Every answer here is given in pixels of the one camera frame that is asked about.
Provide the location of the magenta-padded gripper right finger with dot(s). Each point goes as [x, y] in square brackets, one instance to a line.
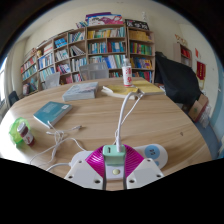
[145, 172]

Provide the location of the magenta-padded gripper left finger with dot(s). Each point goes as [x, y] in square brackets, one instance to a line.
[87, 175]

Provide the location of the green block charger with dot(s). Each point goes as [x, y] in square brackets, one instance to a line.
[114, 156]

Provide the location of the white power strip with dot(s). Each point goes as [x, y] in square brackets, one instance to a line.
[153, 153]

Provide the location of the teal book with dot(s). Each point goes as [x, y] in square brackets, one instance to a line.
[51, 112]

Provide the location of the small white bottle red label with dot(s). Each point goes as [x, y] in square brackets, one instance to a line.
[26, 135]

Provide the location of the cardboard box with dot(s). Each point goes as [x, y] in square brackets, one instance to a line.
[197, 108]

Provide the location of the grey book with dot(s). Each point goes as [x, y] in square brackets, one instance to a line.
[80, 91]

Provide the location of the closed yellow book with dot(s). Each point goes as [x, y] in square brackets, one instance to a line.
[150, 88]

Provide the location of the green tape roll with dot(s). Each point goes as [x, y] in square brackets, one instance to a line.
[14, 131]

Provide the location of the open yellow book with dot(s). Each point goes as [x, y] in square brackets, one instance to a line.
[118, 90]

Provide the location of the black cloth cover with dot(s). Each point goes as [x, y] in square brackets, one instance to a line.
[176, 81]

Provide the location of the clear bottle with red label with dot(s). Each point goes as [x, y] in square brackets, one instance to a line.
[127, 75]

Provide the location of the small grey mesh chair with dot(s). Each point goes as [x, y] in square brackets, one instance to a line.
[52, 80]

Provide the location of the large grey mesh chair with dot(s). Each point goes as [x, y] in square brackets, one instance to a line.
[94, 71]

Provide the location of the dark chair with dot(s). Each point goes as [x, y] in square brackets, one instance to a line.
[13, 98]

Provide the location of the small wooden shelf unit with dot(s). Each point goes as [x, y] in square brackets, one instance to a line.
[183, 55]

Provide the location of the wooden bookshelf unit with books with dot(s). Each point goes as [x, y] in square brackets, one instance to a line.
[106, 43]

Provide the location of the red wall banner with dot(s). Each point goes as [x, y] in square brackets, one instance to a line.
[201, 70]

